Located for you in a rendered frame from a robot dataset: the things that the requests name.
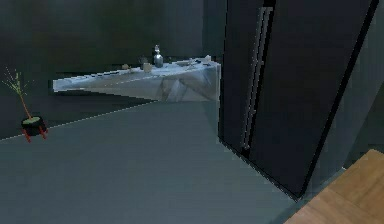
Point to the pale marble worktop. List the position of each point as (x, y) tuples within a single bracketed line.
[(173, 83)]

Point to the small beige lump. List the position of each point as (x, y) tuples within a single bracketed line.
[(125, 66)]

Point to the beige cup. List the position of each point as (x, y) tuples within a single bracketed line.
[(147, 67)]

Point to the small white box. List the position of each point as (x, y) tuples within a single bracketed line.
[(207, 59)]

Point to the grey spray bottle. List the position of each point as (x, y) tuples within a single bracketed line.
[(158, 59)]

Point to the house plant in black pot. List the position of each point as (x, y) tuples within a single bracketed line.
[(32, 124)]

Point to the black fridge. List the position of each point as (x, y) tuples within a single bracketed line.
[(300, 93)]

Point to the pale flat dish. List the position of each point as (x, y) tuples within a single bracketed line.
[(185, 63)]

